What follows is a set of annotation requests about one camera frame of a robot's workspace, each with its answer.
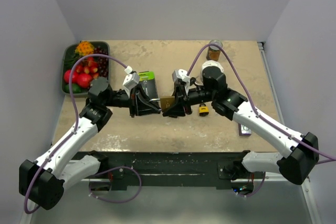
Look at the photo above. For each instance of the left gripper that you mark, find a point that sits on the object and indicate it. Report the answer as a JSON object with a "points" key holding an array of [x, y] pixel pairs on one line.
{"points": [[140, 103]]}

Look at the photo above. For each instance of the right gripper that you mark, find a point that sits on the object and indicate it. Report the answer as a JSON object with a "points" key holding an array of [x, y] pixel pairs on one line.
{"points": [[181, 102]]}

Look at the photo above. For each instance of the brass padlock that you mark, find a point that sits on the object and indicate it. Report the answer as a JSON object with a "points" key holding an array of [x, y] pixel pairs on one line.
{"points": [[165, 102]]}

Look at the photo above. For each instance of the yellow padlock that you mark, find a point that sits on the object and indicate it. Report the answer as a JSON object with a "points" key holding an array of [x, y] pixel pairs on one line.
{"points": [[203, 110]]}

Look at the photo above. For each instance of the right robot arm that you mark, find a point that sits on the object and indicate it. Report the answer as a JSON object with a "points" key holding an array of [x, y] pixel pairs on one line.
{"points": [[296, 153]]}

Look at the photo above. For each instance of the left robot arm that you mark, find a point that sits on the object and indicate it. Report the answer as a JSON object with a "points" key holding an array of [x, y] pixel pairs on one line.
{"points": [[45, 180]]}

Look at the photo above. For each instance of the razor box green black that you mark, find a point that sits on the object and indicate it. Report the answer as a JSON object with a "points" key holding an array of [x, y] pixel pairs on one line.
{"points": [[148, 83]]}

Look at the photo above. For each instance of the white toilet paper roll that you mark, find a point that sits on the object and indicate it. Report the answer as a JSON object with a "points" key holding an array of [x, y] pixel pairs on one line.
{"points": [[211, 68]]}

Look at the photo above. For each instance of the fruit tray dark green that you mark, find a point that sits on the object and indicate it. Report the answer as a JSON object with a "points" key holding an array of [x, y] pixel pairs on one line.
{"points": [[88, 69]]}

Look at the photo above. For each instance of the tin can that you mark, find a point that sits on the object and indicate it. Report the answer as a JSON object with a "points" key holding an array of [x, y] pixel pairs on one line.
{"points": [[214, 51]]}

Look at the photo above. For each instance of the purple toothpaste box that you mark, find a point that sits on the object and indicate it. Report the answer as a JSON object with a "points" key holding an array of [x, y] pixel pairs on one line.
{"points": [[243, 130]]}

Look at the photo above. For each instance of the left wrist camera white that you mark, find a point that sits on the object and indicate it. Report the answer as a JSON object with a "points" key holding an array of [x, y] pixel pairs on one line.
{"points": [[131, 80]]}

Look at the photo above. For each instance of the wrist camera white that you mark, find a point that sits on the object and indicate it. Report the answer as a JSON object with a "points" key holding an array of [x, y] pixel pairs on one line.
{"points": [[181, 74], [131, 80]]}

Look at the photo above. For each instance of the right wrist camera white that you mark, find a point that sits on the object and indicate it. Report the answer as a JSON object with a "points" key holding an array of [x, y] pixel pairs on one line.
{"points": [[181, 74]]}

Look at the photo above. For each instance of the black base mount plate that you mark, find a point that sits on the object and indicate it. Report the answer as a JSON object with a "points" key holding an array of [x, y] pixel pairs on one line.
{"points": [[124, 169]]}

